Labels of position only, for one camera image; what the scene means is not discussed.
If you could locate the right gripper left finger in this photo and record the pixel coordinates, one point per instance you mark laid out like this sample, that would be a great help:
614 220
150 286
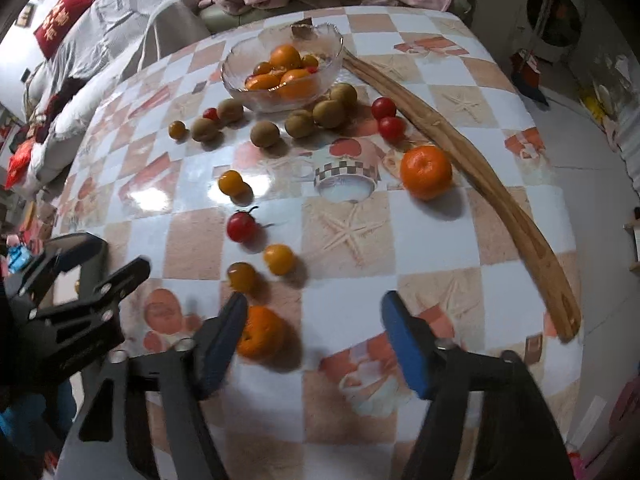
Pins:
111 437

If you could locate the grey sofa cover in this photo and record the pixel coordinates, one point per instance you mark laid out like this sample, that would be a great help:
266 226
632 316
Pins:
112 41

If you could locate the large orange mandarin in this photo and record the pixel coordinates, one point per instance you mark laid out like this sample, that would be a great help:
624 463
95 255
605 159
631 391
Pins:
263 336

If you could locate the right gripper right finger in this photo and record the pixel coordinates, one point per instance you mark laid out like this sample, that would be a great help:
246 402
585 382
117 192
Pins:
518 436

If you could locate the dark yellow cherry tomato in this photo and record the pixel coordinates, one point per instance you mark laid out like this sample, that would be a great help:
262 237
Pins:
242 277

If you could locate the brown kiwi fruit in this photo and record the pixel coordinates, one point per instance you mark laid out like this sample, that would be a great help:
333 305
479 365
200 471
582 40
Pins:
264 134

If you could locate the clear glass bowl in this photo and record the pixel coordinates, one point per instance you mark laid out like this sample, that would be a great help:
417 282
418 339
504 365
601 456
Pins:
284 67

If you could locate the long wooden shoehorn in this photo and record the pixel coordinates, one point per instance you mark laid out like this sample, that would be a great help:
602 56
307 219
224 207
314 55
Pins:
534 249

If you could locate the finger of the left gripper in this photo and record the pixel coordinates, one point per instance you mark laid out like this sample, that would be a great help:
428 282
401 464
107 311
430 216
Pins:
90 322
60 255

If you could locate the red cherry tomato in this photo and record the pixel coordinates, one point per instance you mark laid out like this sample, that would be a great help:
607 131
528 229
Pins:
392 129
241 227

